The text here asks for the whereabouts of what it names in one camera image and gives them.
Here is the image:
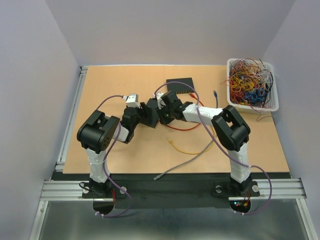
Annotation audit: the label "black network switch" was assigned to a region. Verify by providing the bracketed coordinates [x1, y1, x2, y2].
[140, 98, 159, 128]
[166, 77, 195, 94]

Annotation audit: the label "red ethernet cable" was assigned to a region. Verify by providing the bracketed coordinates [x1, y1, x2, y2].
[166, 93, 202, 131]

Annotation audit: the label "yellow ethernet cable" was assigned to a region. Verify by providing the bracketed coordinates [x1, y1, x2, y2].
[166, 126, 216, 155]

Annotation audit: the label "blue ethernet cable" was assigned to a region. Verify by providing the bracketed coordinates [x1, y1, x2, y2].
[212, 90, 221, 110]

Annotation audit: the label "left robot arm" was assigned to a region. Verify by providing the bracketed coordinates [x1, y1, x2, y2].
[76, 99, 158, 197]

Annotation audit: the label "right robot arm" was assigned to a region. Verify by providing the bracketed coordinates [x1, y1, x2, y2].
[155, 91, 252, 195]

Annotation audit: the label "white basket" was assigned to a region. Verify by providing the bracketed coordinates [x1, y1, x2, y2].
[222, 58, 279, 114]

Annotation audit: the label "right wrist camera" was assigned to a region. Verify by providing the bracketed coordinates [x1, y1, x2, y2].
[152, 92, 166, 109]

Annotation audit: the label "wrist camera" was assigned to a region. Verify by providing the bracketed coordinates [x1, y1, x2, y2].
[122, 93, 140, 108]
[152, 92, 166, 109]

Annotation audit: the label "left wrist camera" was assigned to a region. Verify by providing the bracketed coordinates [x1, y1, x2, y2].
[122, 93, 140, 108]

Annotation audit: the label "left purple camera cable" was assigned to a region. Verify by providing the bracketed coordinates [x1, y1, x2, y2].
[94, 94, 132, 218]

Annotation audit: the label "grey ethernet cable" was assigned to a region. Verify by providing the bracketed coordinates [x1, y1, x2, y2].
[152, 139, 215, 181]

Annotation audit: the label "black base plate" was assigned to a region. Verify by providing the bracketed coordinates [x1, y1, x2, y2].
[77, 172, 293, 210]

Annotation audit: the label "tangled coloured wires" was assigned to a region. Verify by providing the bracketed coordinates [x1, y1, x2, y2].
[219, 58, 279, 122]

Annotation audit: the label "aluminium left rail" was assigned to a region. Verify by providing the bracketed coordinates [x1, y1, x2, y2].
[54, 66, 88, 172]

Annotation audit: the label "aluminium rail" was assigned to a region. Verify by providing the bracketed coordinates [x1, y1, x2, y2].
[54, 66, 88, 172]
[40, 179, 307, 201]

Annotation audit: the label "aluminium front rail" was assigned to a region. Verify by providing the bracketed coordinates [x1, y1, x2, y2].
[40, 179, 307, 201]

